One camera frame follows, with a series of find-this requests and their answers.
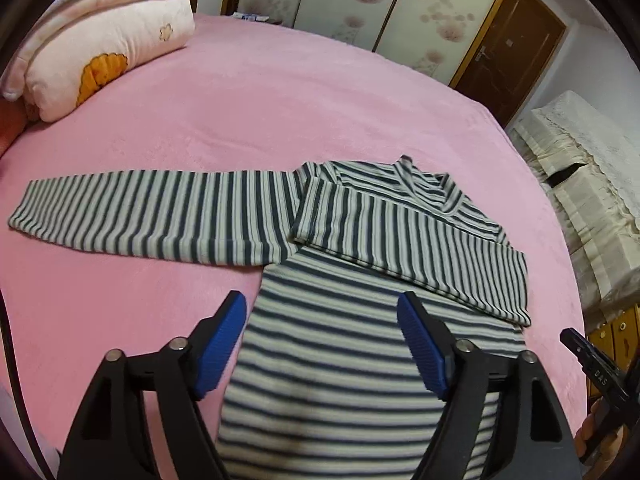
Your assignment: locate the pink fleece bed blanket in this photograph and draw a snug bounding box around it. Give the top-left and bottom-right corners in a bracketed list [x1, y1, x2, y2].
[0, 12, 591, 480]

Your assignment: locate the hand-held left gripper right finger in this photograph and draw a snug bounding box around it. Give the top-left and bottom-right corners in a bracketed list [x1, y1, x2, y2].
[396, 290, 583, 480]

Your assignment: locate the person's right hand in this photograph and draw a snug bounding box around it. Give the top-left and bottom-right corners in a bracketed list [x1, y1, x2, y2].
[574, 397, 620, 462]

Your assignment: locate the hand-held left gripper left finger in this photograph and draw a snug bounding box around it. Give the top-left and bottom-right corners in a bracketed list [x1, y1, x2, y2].
[56, 290, 248, 480]

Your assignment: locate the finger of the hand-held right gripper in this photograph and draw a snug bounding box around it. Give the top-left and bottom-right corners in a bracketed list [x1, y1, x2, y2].
[560, 327, 610, 386]

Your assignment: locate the brown wooden door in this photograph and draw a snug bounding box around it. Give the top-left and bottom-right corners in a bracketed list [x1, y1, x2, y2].
[457, 0, 568, 128]

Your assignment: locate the yellow wooden cabinet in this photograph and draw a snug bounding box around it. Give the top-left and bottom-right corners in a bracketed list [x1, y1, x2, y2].
[586, 302, 640, 373]

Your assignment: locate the striped long-sleeve shirt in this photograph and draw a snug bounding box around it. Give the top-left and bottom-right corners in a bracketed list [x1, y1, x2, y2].
[7, 156, 532, 480]

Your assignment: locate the pink pillow with orange print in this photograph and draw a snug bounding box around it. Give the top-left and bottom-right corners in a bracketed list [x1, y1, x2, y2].
[22, 0, 196, 123]

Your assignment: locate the sofa with cream lace cover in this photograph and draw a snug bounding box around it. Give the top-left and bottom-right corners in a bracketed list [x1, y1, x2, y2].
[507, 90, 640, 321]

